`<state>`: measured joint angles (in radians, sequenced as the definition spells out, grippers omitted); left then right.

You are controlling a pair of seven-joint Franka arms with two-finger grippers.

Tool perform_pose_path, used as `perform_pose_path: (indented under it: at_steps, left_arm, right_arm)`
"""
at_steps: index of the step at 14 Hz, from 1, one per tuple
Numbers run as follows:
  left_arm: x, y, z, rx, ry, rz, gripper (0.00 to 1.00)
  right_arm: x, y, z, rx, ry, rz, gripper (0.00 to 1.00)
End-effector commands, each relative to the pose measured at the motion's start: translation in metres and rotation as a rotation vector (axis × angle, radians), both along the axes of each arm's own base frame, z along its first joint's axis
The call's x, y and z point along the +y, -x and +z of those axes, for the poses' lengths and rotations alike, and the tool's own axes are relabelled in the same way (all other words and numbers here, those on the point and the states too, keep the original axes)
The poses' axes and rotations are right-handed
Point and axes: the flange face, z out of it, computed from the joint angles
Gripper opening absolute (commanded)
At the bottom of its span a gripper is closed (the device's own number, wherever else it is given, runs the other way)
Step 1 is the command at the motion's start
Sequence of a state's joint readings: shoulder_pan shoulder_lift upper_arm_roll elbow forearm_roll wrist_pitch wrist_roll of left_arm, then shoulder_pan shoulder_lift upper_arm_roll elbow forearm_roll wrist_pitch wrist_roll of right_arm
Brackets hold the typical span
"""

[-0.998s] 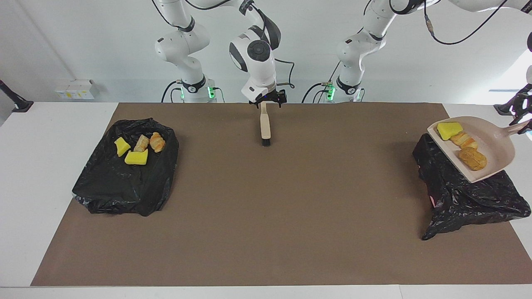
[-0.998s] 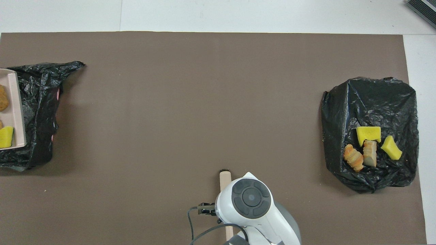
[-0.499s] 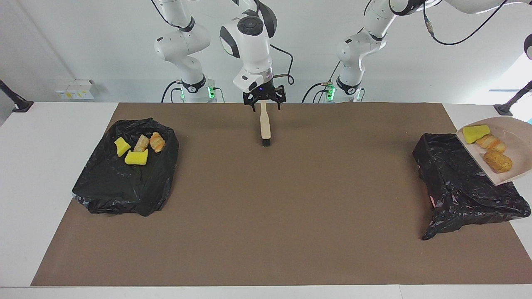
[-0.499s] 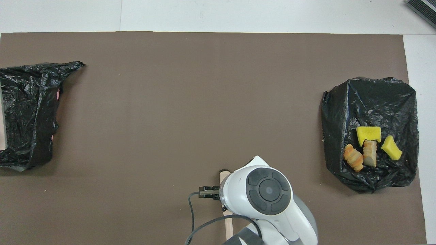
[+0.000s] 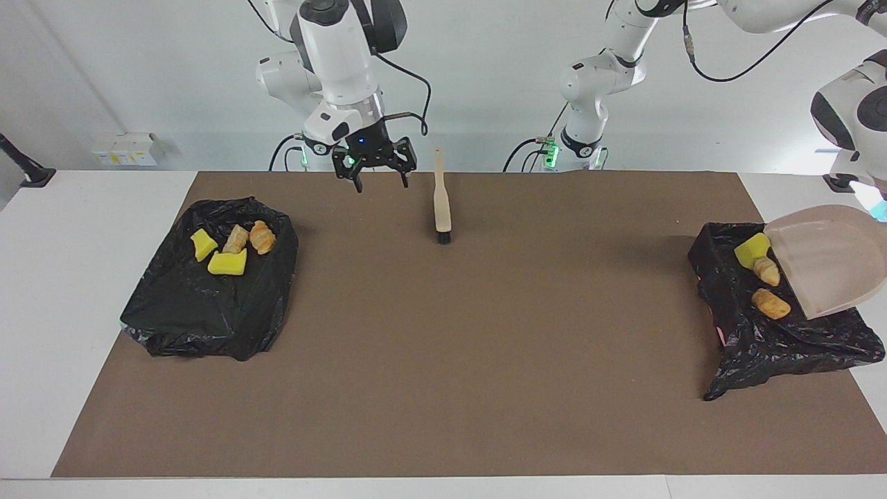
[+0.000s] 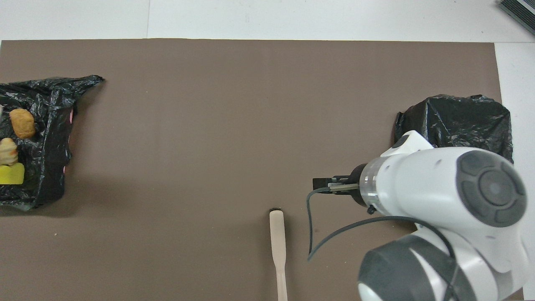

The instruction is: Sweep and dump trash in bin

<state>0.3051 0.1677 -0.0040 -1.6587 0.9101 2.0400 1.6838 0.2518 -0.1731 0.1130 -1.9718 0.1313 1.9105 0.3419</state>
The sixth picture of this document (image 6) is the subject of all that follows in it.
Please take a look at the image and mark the pink plastic bin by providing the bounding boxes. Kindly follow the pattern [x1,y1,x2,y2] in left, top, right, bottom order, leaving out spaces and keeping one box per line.
[62,108,75,174]

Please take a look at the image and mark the large yellow sponge piece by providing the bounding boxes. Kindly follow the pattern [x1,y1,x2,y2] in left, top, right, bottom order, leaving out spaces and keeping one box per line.
[0,163,25,185]

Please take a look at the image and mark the beige hand brush black bristles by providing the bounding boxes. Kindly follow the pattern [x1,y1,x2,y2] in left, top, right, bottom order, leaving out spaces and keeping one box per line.
[269,208,289,301]

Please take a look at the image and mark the pale beige toy bread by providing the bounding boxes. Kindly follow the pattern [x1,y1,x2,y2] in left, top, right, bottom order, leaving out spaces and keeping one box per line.
[0,138,19,166]

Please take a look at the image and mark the brown paper table mat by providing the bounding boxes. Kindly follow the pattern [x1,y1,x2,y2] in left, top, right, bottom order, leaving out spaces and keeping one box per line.
[0,38,525,301]

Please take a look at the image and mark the black bag covered bin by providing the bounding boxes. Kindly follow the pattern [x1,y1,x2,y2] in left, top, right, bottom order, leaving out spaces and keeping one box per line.
[0,75,104,211]
[393,94,515,164]

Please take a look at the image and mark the dark grey ribbed device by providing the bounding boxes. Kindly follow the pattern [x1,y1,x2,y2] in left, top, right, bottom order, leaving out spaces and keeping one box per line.
[499,0,535,36]

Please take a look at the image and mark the brown toy nugget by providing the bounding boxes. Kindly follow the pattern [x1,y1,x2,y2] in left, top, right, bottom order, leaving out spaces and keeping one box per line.
[9,108,36,139]

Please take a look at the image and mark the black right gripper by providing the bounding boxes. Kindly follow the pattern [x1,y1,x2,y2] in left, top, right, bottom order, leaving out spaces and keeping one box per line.
[313,163,370,208]

